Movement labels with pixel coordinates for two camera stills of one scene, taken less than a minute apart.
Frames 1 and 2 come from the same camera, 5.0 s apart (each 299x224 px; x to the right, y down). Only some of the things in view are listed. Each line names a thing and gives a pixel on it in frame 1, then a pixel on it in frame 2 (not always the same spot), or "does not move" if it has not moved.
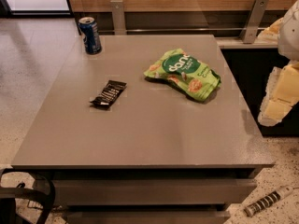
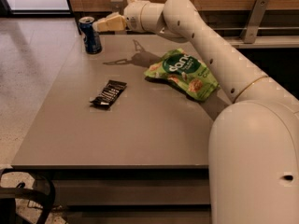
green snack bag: [195, 79] does not move
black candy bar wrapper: [110, 92] does not move
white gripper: [290, 35] → [133, 15]
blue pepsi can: [90, 32] does not move
